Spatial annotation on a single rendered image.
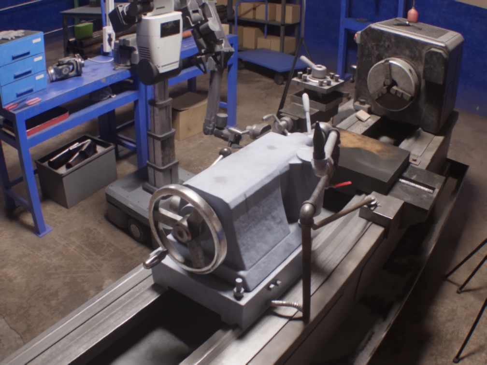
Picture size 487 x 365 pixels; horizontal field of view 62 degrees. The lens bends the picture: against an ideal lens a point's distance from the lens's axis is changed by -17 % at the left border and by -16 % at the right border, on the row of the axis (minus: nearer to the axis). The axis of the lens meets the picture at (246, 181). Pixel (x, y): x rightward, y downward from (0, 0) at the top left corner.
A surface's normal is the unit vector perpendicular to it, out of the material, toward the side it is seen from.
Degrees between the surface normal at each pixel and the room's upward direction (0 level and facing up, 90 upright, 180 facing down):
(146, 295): 0
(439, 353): 0
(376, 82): 90
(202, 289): 90
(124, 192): 0
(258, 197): 82
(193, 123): 90
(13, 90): 90
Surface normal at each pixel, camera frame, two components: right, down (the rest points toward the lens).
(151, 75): -0.62, 0.38
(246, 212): 0.80, 0.15
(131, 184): 0.03, -0.86
